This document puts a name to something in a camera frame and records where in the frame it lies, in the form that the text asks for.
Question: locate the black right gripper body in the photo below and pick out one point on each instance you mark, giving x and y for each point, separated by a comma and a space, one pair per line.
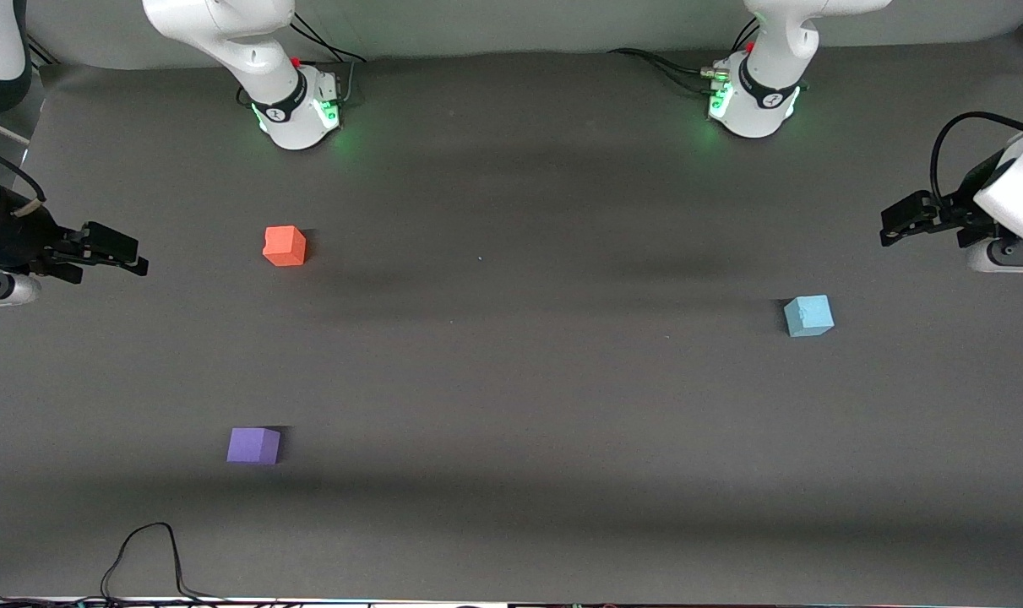
23, 239

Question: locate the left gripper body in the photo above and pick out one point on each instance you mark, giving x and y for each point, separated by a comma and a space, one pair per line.
960, 213

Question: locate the light blue foam block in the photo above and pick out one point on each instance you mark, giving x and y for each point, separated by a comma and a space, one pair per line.
808, 317

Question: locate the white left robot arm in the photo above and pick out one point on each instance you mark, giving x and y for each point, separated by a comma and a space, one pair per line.
769, 59

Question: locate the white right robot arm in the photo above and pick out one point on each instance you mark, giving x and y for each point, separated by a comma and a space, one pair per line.
249, 51

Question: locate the orange foam block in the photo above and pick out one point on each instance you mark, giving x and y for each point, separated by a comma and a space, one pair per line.
284, 246

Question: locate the purple foam block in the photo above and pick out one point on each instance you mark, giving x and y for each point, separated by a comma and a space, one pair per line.
253, 446

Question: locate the thin white rod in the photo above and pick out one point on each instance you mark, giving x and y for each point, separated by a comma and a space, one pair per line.
0, 128

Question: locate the dark grey table mat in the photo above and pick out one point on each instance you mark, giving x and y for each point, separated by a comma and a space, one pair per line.
519, 380

